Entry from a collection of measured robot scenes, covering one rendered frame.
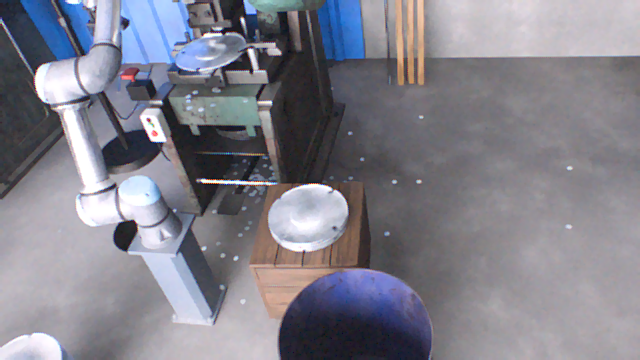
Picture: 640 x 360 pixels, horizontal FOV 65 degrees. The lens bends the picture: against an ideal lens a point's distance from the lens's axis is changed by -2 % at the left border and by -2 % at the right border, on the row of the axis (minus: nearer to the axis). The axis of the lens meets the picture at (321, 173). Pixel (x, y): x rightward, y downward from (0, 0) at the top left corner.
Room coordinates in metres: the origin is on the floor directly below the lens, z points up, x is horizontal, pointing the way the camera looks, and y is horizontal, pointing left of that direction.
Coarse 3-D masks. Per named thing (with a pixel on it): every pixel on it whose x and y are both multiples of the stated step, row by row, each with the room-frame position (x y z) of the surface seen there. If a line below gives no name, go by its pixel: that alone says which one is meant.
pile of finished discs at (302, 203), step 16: (288, 192) 1.41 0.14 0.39; (304, 192) 1.40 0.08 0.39; (320, 192) 1.38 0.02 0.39; (336, 192) 1.36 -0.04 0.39; (272, 208) 1.35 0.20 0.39; (288, 208) 1.33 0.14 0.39; (304, 208) 1.31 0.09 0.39; (320, 208) 1.29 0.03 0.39; (336, 208) 1.28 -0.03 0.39; (272, 224) 1.27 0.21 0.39; (288, 224) 1.25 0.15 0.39; (304, 224) 1.23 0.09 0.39; (320, 224) 1.22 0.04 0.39; (336, 224) 1.21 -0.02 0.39; (288, 240) 1.18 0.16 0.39; (304, 240) 1.16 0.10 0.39; (320, 240) 1.14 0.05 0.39; (336, 240) 1.16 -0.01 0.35
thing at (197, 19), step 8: (184, 0) 1.93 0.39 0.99; (192, 0) 1.92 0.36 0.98; (200, 0) 1.93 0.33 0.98; (208, 0) 1.91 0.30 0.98; (216, 0) 1.90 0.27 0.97; (224, 0) 1.94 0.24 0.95; (232, 0) 2.01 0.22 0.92; (192, 8) 1.91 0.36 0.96; (200, 8) 1.90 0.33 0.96; (208, 8) 1.88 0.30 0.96; (216, 8) 1.91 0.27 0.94; (224, 8) 1.93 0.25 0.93; (232, 8) 1.99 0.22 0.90; (192, 16) 1.90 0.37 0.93; (200, 16) 1.90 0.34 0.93; (208, 16) 1.87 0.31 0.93; (216, 16) 1.90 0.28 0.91; (224, 16) 1.91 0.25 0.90; (200, 24) 1.90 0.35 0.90
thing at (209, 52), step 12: (204, 36) 2.03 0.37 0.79; (216, 36) 2.02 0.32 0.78; (228, 36) 1.99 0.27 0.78; (240, 36) 1.96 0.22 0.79; (180, 48) 1.96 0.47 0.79; (192, 48) 1.95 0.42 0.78; (204, 48) 1.91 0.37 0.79; (216, 48) 1.89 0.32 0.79; (228, 48) 1.88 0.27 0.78; (240, 48) 1.86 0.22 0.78; (180, 60) 1.86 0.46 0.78; (192, 60) 1.84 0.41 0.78; (204, 60) 1.82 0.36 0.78; (216, 60) 1.80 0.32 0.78; (228, 60) 1.78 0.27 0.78
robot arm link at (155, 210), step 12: (132, 180) 1.30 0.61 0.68; (144, 180) 1.29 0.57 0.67; (120, 192) 1.25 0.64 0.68; (132, 192) 1.24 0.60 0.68; (144, 192) 1.23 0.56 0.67; (156, 192) 1.25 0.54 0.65; (120, 204) 1.23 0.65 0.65; (132, 204) 1.21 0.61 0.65; (144, 204) 1.21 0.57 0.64; (156, 204) 1.23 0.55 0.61; (120, 216) 1.21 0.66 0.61; (132, 216) 1.21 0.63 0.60; (144, 216) 1.21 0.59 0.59; (156, 216) 1.22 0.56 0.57
